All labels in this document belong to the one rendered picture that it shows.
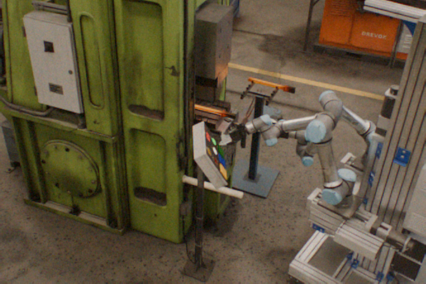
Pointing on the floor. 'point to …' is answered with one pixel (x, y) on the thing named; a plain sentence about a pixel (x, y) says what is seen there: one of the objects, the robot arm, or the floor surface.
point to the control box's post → (200, 216)
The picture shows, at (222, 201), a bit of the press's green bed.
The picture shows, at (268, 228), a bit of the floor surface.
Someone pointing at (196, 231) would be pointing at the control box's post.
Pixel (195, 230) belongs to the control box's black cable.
